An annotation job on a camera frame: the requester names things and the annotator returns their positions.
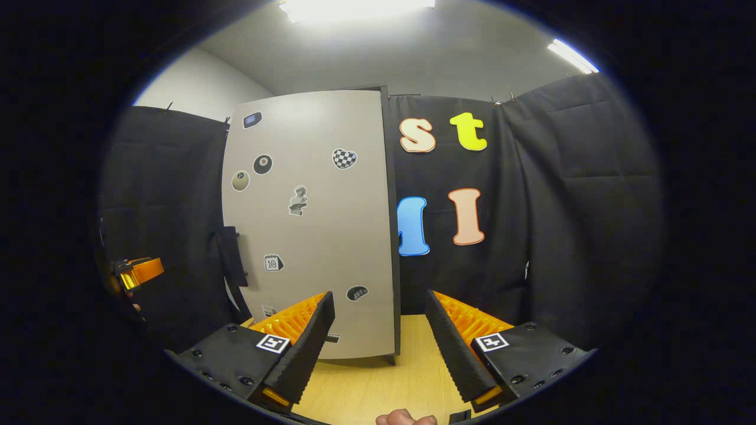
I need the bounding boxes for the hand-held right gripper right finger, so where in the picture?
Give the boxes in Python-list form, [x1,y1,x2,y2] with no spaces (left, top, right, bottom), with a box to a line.
[425,289,596,413]

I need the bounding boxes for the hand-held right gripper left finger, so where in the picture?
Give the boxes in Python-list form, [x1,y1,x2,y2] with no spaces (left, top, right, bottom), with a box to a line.
[168,291,336,415]

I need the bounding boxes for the ceiling light panel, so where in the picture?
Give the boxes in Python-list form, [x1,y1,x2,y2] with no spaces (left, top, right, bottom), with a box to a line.
[279,0,436,24]
[546,38,600,74]

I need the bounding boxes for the grey cabinet door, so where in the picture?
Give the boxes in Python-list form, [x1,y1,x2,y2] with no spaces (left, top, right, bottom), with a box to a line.
[221,90,395,361]

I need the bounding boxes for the black backdrop cloth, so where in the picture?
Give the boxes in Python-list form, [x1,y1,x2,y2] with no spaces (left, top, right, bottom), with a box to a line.
[97,74,662,352]

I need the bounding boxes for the black door handle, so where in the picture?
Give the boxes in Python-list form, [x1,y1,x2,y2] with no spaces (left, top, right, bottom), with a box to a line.
[214,226,250,289]

